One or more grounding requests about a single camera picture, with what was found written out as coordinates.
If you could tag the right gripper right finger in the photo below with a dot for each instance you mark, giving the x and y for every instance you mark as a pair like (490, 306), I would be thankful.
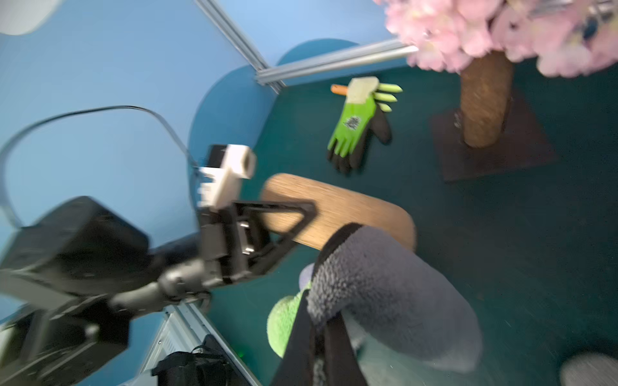
(340, 363)

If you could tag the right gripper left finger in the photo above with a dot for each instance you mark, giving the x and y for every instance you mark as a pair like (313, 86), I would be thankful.
(298, 366)

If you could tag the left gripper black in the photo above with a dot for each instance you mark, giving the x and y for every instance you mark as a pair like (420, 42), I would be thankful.
(245, 240)

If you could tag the green grey microfiber cloth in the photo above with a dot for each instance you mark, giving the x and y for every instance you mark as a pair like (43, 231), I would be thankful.
(384, 290)

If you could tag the tan eyeglass case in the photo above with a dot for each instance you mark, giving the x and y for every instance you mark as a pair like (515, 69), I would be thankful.
(337, 207)

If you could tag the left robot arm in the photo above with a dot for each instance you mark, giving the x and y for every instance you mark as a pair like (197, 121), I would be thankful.
(85, 274)

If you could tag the grey eyeglass case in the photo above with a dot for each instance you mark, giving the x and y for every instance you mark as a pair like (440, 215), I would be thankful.
(589, 369)

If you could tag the green black work glove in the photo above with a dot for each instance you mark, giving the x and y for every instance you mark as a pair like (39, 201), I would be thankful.
(363, 116)

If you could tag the pink cherry blossom tree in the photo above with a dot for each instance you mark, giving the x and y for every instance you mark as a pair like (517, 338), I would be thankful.
(481, 41)

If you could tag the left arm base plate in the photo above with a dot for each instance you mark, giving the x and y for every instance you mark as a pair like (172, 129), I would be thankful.
(207, 364)

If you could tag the back aluminium frame bar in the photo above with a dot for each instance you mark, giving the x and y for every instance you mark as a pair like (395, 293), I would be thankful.
(357, 56)

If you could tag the left aluminium frame post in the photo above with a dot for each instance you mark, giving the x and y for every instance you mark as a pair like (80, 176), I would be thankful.
(230, 30)

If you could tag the brown tree base plate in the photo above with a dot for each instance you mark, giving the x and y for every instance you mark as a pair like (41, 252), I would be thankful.
(523, 144)

